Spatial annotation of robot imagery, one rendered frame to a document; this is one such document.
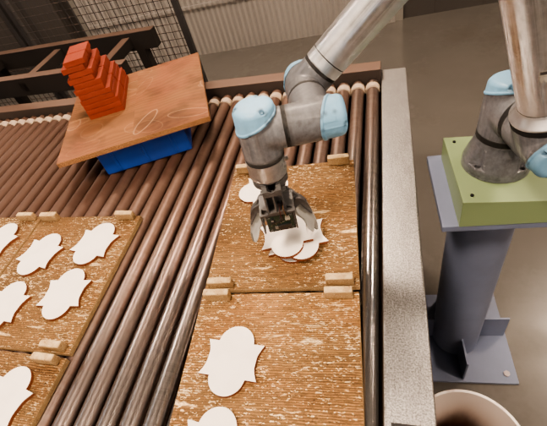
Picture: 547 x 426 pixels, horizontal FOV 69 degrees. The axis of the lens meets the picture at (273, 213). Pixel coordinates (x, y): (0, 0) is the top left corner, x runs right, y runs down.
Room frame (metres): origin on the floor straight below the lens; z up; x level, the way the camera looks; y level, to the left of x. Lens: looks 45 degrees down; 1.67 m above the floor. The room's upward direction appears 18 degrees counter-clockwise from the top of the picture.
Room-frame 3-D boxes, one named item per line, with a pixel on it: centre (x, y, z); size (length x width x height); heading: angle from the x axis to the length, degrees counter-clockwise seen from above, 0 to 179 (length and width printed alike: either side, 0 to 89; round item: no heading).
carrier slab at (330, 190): (0.69, -0.03, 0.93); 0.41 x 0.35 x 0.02; 161
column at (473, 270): (0.65, -0.55, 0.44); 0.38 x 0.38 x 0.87; 70
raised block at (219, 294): (0.53, 0.17, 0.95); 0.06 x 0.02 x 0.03; 70
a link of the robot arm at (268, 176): (0.60, -0.02, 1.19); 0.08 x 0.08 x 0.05
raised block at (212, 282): (0.55, 0.16, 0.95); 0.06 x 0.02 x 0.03; 71
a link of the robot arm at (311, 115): (0.61, -0.12, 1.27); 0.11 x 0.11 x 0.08; 82
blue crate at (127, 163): (1.30, 0.34, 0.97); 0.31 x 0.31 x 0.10; 89
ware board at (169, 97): (1.37, 0.34, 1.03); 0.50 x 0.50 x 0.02; 89
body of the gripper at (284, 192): (0.59, -0.01, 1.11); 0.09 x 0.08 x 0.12; 172
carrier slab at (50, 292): (0.77, 0.61, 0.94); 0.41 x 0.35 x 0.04; 157
